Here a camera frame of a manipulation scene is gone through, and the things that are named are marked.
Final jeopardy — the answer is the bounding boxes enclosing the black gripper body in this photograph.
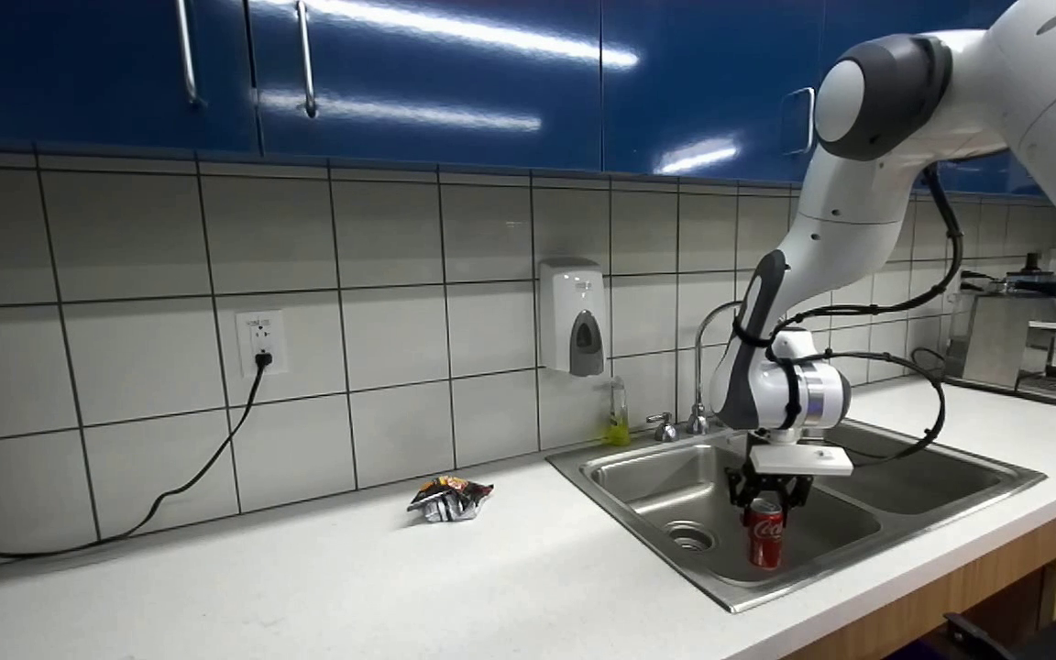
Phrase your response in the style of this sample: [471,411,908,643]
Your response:
[726,462,813,499]

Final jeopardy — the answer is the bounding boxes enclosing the red cola can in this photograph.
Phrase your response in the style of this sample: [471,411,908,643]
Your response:
[743,496,790,573]

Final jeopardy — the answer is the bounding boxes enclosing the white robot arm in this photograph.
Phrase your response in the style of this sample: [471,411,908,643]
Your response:
[720,0,1056,508]

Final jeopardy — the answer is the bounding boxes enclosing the stainless steel double sink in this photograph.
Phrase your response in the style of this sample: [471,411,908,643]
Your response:
[554,422,1036,612]

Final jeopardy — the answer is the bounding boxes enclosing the chrome sink faucet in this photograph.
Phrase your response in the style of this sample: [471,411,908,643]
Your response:
[654,302,739,442]

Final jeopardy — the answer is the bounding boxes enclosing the green dish soap bottle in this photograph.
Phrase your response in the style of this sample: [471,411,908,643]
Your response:
[598,378,633,448]

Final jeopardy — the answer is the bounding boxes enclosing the black chair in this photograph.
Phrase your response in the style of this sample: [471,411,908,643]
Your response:
[884,612,1056,660]

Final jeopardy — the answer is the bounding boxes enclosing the wooden lower cabinet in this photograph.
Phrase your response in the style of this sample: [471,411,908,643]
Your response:
[783,521,1056,660]

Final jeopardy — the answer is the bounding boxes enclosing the silver coffee machine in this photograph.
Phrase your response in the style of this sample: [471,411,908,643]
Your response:
[948,257,1056,404]

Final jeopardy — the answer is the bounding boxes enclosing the crumpled snack wrapper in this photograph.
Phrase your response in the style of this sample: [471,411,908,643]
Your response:
[406,473,490,525]

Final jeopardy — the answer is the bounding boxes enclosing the blue upper cabinets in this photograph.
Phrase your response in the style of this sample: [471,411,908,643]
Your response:
[0,0,1017,188]

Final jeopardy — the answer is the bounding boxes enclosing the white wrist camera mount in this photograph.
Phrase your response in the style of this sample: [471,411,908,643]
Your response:
[747,442,854,477]

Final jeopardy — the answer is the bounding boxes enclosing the white wall soap dispenser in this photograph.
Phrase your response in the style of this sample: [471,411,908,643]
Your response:
[538,259,610,378]

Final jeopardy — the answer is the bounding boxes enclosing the black power cord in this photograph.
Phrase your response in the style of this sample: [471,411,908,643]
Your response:
[0,348,277,566]

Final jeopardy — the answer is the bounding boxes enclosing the white wall outlet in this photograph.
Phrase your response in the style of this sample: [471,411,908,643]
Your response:
[240,310,290,374]

